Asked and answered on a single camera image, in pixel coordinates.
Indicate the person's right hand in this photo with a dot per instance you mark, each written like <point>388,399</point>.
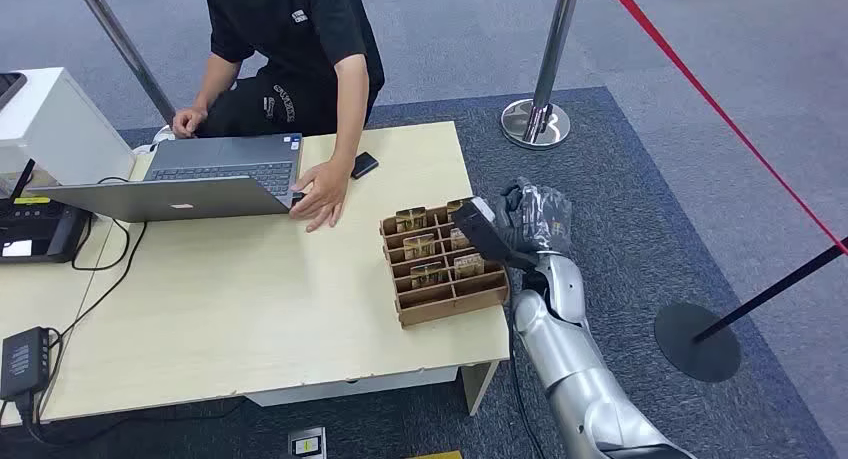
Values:
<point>187,121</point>

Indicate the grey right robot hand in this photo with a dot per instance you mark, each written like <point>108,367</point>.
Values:
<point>536,217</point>

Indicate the person's left hand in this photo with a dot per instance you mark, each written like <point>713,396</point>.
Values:
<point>324,191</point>

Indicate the person's left forearm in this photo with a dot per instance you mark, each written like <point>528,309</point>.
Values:
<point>350,111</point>

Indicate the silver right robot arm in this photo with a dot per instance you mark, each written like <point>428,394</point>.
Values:
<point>576,363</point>

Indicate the person's right forearm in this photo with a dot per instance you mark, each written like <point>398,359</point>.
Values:
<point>215,85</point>

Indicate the small black card reader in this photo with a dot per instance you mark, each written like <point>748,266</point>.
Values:
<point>364,165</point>

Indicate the brown cardboard card organizer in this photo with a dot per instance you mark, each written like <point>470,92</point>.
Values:
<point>450,297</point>

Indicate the person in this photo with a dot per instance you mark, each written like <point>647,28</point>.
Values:
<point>291,38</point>

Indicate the grey laptop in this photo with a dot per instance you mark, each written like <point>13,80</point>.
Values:
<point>199,178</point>

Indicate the dark blue carpet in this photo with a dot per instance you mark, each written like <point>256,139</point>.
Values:
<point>616,178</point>

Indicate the chrome stanchion with round base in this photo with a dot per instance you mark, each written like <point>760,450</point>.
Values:
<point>126,52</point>
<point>540,98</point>

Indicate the white box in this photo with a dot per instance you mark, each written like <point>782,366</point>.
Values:
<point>60,125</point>

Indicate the white table leg panel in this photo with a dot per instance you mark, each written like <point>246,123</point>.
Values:
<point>478,386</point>

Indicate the black desk terminal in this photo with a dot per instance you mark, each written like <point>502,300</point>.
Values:
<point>40,234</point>

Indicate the black stanchion with round base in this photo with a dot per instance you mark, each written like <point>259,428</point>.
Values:
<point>696,343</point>

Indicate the red barrier belt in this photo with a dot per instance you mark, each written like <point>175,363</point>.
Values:
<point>722,115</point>

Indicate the floor power socket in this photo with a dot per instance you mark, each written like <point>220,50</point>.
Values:
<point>307,444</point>

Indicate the yellow floor marker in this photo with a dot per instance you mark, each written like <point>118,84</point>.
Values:
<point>434,455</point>

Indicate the black power hub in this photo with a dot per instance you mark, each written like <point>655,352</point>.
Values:
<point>23,363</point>

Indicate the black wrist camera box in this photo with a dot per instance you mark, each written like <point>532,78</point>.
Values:
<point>487,234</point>

